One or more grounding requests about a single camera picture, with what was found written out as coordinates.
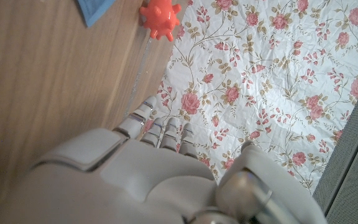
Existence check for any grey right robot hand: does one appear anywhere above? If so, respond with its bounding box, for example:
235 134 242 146
0 95 329 224

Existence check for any orange spiky stress ball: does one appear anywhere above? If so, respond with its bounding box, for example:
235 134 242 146
139 0 182 42

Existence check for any floral backdrop cloth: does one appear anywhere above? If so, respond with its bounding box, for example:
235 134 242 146
141 0 358 195

